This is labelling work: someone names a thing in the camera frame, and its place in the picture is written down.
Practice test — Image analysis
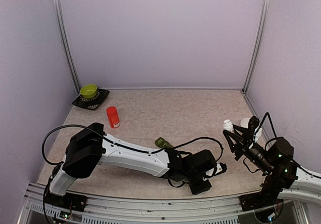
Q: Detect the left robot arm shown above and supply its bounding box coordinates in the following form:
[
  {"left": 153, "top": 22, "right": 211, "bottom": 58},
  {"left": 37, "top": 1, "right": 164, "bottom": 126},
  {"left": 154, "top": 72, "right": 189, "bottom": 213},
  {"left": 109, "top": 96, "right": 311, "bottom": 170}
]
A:
[{"left": 47, "top": 123, "right": 227, "bottom": 206}]

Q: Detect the white bowl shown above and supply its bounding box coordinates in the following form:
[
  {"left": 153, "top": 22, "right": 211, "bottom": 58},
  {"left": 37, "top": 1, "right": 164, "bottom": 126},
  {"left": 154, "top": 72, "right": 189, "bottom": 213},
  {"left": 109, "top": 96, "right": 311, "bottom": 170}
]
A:
[{"left": 240, "top": 118, "right": 263, "bottom": 141}]

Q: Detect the green pill organizer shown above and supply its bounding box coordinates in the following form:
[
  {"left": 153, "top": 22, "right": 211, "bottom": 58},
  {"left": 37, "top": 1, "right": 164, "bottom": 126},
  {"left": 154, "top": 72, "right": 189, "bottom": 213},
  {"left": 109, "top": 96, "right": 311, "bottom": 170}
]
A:
[{"left": 155, "top": 137, "right": 174, "bottom": 149}]

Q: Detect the lime green bowl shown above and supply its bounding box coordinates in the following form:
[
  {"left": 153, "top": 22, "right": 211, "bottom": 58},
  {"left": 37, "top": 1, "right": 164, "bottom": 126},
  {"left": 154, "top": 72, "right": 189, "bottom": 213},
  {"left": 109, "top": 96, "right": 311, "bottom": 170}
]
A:
[{"left": 80, "top": 84, "right": 98, "bottom": 99}]

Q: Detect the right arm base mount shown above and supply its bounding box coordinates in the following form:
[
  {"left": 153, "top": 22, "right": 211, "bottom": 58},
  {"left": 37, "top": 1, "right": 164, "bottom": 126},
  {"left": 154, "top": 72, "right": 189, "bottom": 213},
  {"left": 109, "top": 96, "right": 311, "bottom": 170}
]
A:
[{"left": 239, "top": 192, "right": 284, "bottom": 211}]

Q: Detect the small white pill bottle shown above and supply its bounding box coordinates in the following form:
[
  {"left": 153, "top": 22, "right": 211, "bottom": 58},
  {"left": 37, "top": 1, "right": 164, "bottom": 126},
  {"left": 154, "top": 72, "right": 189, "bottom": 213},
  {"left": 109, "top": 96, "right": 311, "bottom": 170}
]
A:
[{"left": 223, "top": 119, "right": 234, "bottom": 133}]

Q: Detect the front aluminium rail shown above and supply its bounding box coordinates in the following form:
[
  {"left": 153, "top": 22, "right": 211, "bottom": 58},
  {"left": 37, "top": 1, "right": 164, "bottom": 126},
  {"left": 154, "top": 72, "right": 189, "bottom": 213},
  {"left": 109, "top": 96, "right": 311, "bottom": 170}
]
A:
[{"left": 17, "top": 182, "right": 309, "bottom": 224}]

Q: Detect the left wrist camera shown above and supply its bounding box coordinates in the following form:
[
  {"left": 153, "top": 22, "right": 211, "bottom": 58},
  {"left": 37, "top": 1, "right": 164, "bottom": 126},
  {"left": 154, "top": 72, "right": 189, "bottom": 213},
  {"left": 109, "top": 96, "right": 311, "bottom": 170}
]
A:
[{"left": 203, "top": 162, "right": 227, "bottom": 180}]

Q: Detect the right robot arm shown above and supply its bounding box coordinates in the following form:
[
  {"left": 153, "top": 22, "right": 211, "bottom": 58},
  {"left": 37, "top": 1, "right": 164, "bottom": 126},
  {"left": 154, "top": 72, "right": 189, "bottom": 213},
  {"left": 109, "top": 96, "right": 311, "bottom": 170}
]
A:
[{"left": 223, "top": 123, "right": 320, "bottom": 211}]

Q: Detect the right aluminium frame post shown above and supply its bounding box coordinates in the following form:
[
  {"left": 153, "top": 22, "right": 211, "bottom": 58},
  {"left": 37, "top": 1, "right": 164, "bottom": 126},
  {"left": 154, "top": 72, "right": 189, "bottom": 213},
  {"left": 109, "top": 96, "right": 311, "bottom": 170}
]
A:
[{"left": 242, "top": 0, "right": 270, "bottom": 95}]

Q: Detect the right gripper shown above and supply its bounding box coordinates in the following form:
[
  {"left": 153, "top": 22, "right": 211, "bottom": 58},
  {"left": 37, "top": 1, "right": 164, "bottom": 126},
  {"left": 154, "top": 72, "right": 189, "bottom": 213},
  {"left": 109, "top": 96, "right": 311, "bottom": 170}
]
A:
[{"left": 223, "top": 125, "right": 275, "bottom": 175}]

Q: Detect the left aluminium frame post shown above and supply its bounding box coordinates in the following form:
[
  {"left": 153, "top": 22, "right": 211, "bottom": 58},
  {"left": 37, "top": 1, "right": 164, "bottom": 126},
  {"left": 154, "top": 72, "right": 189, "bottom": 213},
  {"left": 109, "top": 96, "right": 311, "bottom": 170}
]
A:
[{"left": 53, "top": 0, "right": 81, "bottom": 94}]

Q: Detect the red pill bottle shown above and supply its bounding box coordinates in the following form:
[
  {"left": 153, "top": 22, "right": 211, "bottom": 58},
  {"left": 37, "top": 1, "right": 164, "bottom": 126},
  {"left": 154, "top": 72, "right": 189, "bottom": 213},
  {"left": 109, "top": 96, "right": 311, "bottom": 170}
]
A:
[{"left": 106, "top": 106, "right": 120, "bottom": 129}]

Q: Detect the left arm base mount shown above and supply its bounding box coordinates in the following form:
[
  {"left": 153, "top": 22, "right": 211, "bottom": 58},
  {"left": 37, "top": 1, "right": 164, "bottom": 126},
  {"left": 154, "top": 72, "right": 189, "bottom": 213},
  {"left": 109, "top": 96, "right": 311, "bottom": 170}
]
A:
[{"left": 44, "top": 192, "right": 87, "bottom": 212}]

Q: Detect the aluminium frame post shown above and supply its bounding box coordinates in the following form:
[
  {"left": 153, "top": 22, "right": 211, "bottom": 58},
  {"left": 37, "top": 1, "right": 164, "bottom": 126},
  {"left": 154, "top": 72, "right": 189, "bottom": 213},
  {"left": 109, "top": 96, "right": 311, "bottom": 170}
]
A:
[
  {"left": 242, "top": 0, "right": 270, "bottom": 95},
  {"left": 53, "top": 0, "right": 81, "bottom": 94}
]

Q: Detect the black square tray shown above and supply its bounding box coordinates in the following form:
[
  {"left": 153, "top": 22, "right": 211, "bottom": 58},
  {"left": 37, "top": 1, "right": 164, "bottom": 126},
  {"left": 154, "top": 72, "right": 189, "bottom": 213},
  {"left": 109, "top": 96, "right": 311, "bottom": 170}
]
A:
[{"left": 72, "top": 89, "right": 110, "bottom": 110}]

